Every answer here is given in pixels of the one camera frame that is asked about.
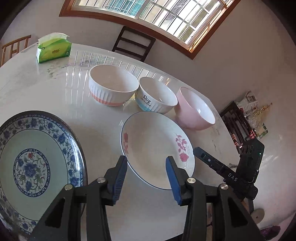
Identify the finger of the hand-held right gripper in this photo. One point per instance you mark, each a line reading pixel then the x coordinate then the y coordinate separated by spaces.
pixel 205 158

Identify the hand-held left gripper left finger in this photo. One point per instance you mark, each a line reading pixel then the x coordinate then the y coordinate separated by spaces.
pixel 120 173

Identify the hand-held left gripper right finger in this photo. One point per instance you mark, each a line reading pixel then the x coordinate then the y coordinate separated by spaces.
pixel 172 176

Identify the white plate with pink roses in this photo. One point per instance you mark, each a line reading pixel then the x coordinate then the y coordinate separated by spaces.
pixel 150 143

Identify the pink bowl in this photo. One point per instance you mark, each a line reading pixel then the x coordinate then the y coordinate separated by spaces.
pixel 192 118

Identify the white bowl with blue band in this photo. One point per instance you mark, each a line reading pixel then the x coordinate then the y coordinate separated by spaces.
pixel 157 92

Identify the blue floral plate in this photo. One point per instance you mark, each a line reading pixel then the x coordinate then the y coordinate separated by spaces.
pixel 30 169

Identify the large white ribbed bowl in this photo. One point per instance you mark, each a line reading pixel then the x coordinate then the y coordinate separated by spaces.
pixel 111 81

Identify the clear plastic package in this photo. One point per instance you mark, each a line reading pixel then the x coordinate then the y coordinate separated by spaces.
pixel 259 129

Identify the dark carved wooden furniture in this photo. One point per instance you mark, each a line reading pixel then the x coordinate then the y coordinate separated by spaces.
pixel 233 125

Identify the gold ornament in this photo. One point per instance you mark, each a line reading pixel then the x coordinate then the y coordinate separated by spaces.
pixel 261 111

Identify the round beige disc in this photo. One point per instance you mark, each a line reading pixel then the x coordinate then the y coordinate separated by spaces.
pixel 257 215

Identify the newspaper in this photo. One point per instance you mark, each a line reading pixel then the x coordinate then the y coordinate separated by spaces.
pixel 248 102

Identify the purple cloth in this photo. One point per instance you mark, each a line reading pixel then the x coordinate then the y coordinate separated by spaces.
pixel 270 232

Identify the green tissue pack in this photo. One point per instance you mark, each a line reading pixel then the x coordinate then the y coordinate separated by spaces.
pixel 53 52

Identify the dark wooden chair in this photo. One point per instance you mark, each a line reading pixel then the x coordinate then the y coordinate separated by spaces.
pixel 138 33

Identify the brown framed window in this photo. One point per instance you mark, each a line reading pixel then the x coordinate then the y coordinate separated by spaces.
pixel 161 14

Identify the light wooden chair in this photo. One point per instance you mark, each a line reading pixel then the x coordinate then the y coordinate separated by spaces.
pixel 16 42

